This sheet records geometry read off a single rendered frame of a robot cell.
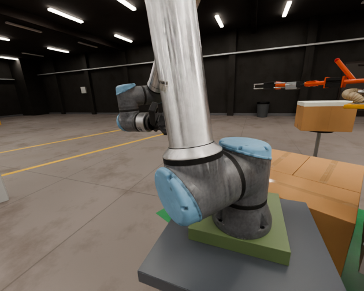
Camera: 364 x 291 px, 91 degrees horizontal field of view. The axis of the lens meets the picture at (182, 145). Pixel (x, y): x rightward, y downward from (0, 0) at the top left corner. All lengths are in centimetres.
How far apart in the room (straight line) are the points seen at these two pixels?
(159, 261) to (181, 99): 46
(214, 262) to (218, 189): 25
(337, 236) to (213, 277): 93
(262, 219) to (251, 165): 19
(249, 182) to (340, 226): 90
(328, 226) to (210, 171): 104
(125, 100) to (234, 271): 73
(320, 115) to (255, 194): 268
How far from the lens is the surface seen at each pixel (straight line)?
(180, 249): 63
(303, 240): 75
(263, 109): 906
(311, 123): 315
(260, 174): 53
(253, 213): 59
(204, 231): 62
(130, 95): 86
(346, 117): 326
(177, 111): 39
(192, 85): 40
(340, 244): 140
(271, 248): 61
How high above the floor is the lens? 121
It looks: 16 degrees down
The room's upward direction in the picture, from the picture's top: 2 degrees counter-clockwise
